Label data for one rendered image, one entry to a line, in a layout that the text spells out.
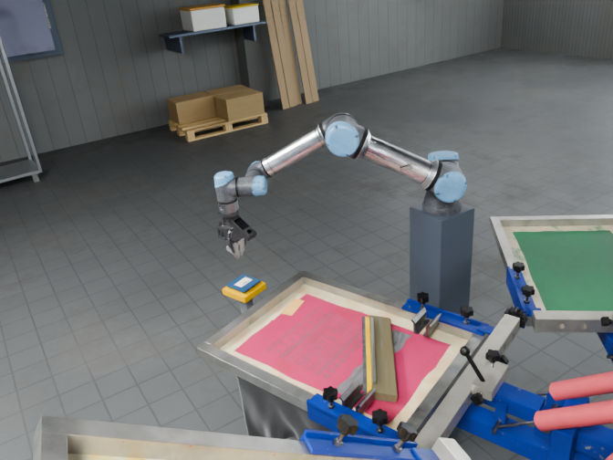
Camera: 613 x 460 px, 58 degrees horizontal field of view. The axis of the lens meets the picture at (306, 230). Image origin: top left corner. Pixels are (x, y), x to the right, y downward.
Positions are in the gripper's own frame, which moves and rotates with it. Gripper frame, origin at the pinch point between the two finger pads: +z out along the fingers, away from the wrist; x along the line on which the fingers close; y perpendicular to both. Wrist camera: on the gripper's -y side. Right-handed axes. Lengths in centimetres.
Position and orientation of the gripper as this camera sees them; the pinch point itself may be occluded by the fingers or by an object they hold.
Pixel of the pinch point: (240, 257)
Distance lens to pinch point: 224.4
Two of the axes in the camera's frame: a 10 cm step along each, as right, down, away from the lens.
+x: -6.3, 4.0, -6.7
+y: -7.7, -2.2, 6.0
